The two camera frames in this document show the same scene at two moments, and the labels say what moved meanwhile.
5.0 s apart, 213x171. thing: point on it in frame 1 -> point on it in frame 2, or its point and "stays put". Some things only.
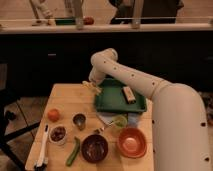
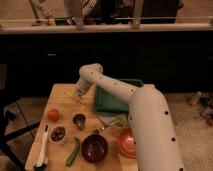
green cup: x=119 y=121 stays put
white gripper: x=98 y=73 -> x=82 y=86
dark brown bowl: x=94 y=148 stays put
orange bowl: x=132 y=142 stays put
